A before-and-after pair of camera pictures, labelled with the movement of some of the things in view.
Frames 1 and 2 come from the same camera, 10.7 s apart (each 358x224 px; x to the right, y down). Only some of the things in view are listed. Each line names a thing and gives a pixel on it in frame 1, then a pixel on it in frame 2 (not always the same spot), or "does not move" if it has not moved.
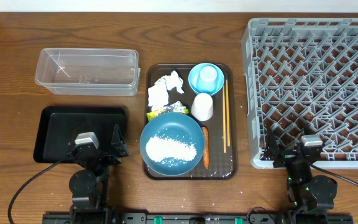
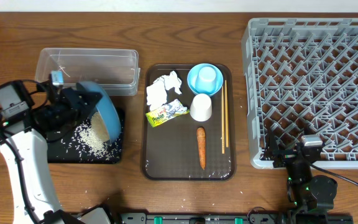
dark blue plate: (172, 144) to (107, 111)
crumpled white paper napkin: (158, 92) does not move
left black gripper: (120, 148) to (70, 98)
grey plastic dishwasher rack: (314, 77) does not move
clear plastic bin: (88, 71) does not move
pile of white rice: (158, 148) to (92, 137)
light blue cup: (207, 79) does not move
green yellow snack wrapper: (177, 107) does not move
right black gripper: (272, 150) does not move
